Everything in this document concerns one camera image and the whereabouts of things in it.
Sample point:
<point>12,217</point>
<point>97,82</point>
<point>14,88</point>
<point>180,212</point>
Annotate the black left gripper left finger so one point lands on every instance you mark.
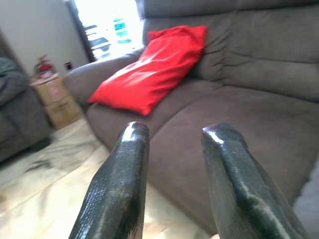
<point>117,189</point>

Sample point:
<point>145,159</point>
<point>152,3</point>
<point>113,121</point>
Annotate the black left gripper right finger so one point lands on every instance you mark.
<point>239,199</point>

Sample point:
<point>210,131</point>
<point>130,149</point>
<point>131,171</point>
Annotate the dark grey fabric sofa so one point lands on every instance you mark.
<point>249,112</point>

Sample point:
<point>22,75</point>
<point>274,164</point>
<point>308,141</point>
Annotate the red pillow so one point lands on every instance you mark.
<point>149,72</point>

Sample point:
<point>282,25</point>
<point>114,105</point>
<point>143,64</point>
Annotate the brown cardboard box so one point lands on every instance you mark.
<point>59,104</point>

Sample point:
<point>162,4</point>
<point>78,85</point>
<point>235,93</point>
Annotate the grey armchair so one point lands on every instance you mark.
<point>17,112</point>

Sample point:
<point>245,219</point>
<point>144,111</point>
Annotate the red fire extinguisher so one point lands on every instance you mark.
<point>45,66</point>

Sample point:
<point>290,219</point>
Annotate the dark wall socket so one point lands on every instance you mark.
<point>68,65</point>

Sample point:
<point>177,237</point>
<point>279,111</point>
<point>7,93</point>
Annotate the dark window frame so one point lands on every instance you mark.
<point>83,32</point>

